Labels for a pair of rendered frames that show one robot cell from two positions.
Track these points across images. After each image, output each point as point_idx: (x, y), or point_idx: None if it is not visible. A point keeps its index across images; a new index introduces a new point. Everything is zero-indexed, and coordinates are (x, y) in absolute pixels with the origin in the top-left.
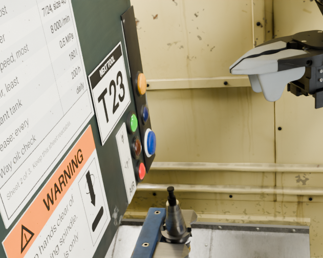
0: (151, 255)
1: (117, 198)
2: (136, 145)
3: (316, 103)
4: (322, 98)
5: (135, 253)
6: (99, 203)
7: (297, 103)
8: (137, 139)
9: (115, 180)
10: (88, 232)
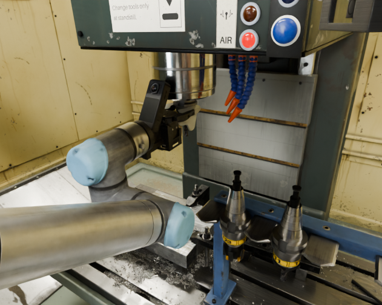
0: (381, 254)
1: (201, 29)
2: (245, 8)
3: (321, 13)
4: (329, 2)
5: (379, 239)
6: (175, 9)
7: None
8: (252, 5)
9: (203, 13)
10: (158, 14)
